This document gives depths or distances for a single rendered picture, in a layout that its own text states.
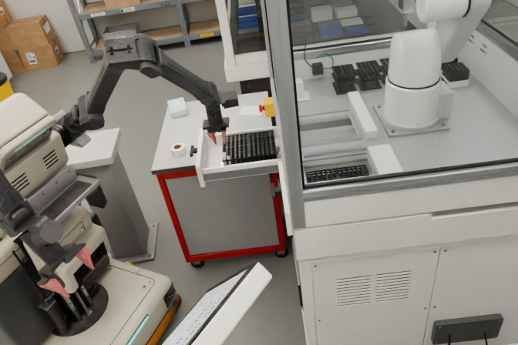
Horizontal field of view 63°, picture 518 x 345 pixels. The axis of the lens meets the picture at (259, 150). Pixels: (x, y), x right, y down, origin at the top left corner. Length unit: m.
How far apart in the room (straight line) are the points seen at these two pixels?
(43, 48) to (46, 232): 4.82
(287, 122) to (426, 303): 0.98
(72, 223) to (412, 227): 1.17
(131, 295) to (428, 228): 1.38
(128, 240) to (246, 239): 0.72
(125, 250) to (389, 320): 1.57
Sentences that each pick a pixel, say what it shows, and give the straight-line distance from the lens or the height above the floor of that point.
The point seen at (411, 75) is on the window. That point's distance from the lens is 1.11.
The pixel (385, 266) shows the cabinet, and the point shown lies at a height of 0.70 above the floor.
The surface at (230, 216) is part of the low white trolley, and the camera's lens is 2.20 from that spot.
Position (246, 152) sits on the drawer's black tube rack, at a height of 0.87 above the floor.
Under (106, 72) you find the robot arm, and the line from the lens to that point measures 1.28.
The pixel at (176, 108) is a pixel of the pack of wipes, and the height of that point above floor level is 0.80.
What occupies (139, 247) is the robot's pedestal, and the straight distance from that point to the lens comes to 2.67.
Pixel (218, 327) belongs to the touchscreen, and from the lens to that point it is 0.86.
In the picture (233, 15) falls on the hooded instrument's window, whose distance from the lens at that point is 2.39.
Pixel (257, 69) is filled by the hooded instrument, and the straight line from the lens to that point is 2.49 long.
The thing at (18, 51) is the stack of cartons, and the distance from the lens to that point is 6.10.
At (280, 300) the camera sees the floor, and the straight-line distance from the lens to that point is 2.32.
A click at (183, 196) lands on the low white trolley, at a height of 0.56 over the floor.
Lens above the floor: 1.90
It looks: 36 degrees down
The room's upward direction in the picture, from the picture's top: 9 degrees counter-clockwise
